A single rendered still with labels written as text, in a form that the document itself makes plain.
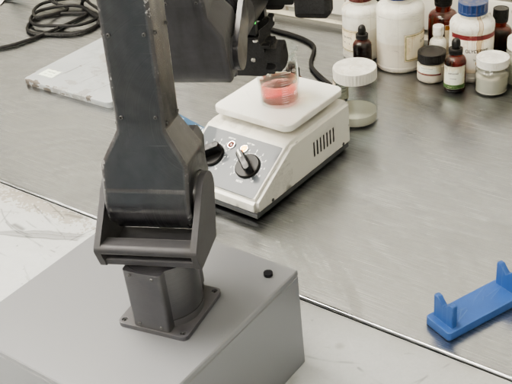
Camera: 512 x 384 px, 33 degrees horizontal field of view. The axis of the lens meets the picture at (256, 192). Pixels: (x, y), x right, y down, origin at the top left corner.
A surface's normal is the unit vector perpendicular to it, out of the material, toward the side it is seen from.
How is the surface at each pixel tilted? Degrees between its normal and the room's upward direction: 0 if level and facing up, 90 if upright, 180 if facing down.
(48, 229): 0
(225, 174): 30
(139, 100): 83
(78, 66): 0
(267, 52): 45
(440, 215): 0
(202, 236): 89
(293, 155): 90
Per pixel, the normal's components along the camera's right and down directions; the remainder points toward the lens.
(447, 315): -0.85, 0.35
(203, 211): 0.97, 0.03
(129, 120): -0.22, 0.44
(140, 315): -0.41, 0.52
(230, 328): -0.11, -0.84
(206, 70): -0.18, 0.72
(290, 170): 0.78, 0.27
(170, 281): 0.33, 0.48
